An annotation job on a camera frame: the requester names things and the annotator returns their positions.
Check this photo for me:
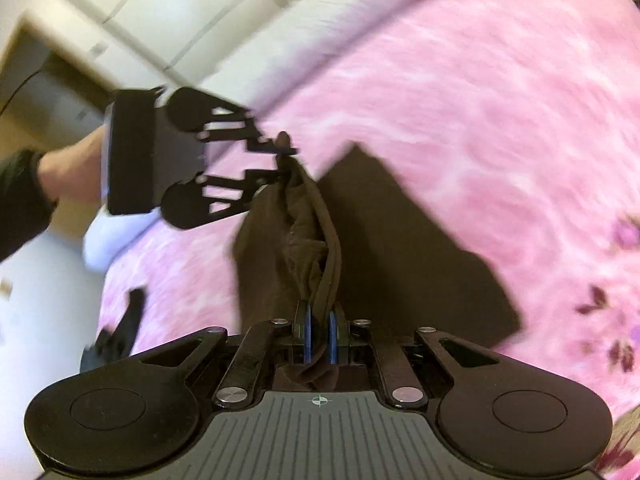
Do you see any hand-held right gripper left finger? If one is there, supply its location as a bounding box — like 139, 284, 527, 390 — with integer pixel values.
135, 300, 317, 408

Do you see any dark brown long-sleeve shirt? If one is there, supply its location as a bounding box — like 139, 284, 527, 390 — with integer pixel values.
232, 132, 521, 391

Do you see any black garment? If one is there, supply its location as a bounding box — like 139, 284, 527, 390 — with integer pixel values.
80, 287, 148, 373

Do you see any white wardrobe with black lines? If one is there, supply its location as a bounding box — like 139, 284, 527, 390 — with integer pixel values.
50, 0, 341, 106

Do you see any wooden door frame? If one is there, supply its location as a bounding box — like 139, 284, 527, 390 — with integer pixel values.
0, 15, 118, 151

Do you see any person's left forearm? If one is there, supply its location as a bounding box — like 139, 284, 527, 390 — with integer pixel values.
0, 125, 108, 261

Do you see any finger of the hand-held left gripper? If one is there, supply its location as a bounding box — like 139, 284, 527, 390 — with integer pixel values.
197, 102, 299, 157
197, 167, 293, 213

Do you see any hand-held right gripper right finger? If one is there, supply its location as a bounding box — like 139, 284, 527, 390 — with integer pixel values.
325, 302, 501, 408

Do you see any bed with pink floral sheet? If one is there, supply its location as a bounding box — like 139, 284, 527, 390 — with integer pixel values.
97, 0, 640, 471

